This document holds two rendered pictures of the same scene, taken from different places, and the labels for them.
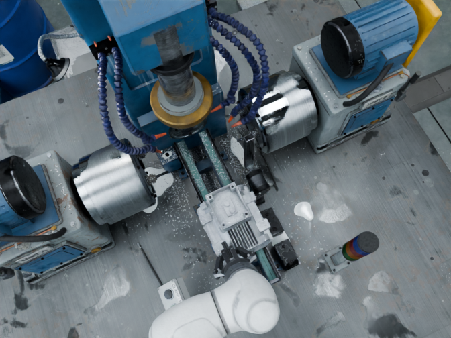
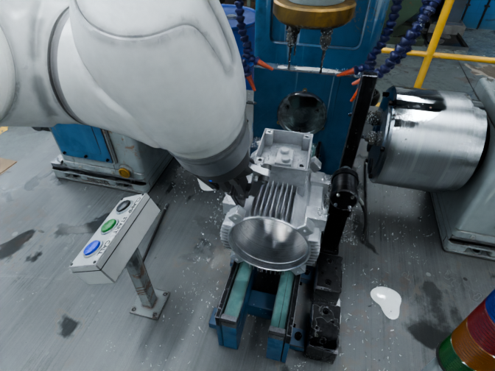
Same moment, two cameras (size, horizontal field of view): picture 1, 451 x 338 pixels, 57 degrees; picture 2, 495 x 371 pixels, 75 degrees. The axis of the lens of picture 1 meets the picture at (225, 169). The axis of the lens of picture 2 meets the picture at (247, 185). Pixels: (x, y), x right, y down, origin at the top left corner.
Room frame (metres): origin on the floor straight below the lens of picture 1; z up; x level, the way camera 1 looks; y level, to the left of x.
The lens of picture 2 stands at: (-0.16, -0.20, 1.51)
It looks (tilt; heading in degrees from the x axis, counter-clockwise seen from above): 42 degrees down; 32
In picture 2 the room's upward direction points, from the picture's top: straight up
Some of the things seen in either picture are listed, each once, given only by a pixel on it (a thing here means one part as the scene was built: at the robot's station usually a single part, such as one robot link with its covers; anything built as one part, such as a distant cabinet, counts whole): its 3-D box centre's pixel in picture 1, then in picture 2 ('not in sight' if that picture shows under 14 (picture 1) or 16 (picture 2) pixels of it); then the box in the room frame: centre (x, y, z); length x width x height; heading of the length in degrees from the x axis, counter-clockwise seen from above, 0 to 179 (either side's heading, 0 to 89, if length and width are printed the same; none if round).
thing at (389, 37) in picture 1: (371, 64); not in sight; (0.72, -0.53, 1.16); 0.33 x 0.26 x 0.42; 107
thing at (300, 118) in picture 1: (282, 108); (429, 141); (0.66, -0.23, 1.04); 0.41 x 0.25 x 0.25; 107
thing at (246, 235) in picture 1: (234, 225); (276, 208); (0.27, -0.01, 1.02); 0.20 x 0.19 x 0.19; 18
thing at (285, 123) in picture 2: (188, 127); (301, 115); (0.64, 0.11, 1.02); 0.15 x 0.02 x 0.15; 107
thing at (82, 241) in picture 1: (42, 220); (109, 113); (0.38, 0.65, 0.99); 0.35 x 0.31 x 0.37; 107
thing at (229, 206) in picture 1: (228, 208); (283, 162); (0.30, 0.01, 1.11); 0.12 x 0.11 x 0.07; 18
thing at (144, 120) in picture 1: (182, 118); (302, 117); (0.71, 0.13, 0.97); 0.30 x 0.11 x 0.34; 107
